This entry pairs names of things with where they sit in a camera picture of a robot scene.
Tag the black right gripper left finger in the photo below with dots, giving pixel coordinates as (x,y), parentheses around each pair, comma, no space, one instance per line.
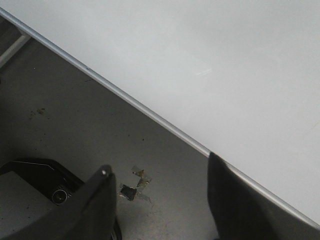
(90,214)

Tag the white whiteboard with aluminium frame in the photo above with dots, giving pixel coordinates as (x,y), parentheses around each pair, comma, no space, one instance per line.
(240,78)

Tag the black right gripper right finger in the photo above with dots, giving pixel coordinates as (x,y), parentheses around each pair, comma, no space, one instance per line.
(241,213)

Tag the torn tape scraps on floor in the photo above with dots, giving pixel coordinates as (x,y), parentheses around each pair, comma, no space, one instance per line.
(132,193)

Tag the black robot base with connector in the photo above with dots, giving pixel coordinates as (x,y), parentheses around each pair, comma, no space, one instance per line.
(48,176)

